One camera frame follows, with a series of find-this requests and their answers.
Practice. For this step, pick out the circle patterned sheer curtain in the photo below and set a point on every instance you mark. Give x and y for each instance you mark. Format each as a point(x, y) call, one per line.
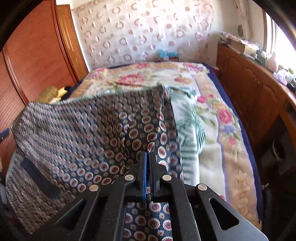
point(138, 30)

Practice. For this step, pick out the navy patterned pajama shirt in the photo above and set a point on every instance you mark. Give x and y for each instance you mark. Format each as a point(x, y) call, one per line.
point(81, 139)

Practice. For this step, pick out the wooden cabinet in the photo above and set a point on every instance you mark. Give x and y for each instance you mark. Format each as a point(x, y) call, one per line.
point(242, 81)

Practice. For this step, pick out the floral blanket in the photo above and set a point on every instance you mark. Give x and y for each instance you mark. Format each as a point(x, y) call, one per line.
point(212, 162)

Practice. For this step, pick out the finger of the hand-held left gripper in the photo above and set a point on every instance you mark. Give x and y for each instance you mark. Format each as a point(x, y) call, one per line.
point(4, 134)

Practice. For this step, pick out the cardboard box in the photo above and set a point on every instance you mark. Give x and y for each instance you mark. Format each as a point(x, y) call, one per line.
point(240, 46)

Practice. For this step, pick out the white jug on counter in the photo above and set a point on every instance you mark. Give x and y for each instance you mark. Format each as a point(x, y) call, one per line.
point(271, 62)

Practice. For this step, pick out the wooden louvered wardrobe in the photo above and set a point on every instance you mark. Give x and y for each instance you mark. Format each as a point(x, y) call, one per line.
point(34, 46)

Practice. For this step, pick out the gold patterned pillow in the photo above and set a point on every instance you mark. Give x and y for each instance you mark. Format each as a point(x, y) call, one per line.
point(47, 93)

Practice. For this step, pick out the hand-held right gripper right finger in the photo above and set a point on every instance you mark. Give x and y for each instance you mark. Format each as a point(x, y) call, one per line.
point(153, 176)

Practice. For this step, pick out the leaf print bed sheet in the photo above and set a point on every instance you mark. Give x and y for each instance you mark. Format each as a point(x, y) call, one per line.
point(187, 139)

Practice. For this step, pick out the blue toy on bed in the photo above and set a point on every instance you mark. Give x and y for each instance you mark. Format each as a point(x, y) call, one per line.
point(165, 53)

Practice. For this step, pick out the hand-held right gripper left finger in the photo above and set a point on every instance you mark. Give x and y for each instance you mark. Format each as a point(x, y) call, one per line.
point(144, 176)

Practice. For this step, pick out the wooden framed window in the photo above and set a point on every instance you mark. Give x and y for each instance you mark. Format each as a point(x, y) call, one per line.
point(282, 46)

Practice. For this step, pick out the white plastic bag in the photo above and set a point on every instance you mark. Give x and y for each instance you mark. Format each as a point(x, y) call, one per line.
point(279, 76)

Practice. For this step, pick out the small round fan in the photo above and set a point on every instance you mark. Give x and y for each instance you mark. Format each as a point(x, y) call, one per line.
point(241, 29)

